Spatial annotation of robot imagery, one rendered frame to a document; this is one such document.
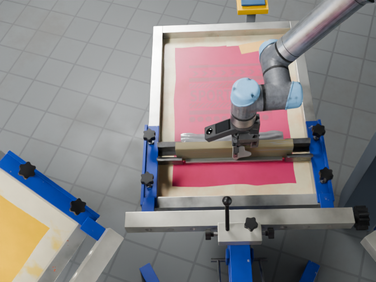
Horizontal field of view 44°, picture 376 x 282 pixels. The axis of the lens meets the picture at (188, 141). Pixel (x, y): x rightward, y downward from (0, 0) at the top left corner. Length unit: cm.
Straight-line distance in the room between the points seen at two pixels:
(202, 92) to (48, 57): 176
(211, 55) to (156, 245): 111
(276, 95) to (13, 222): 78
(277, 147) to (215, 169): 23
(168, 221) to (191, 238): 108
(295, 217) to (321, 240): 112
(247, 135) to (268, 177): 21
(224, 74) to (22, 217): 91
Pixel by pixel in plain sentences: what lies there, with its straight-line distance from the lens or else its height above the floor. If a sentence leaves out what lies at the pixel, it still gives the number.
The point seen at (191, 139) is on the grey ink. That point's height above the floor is 96.
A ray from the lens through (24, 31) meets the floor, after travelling 354.
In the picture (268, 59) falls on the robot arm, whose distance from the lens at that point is 134.
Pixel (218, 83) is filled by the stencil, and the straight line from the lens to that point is 176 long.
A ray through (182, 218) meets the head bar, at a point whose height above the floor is 104.
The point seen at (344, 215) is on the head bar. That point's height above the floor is 104.
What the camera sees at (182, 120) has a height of 95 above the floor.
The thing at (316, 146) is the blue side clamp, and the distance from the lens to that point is 159.
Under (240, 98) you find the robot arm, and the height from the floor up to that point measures 135.
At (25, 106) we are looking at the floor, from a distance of 311.
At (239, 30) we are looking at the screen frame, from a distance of 189.
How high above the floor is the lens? 235
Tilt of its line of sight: 60 degrees down
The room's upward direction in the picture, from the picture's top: 6 degrees counter-clockwise
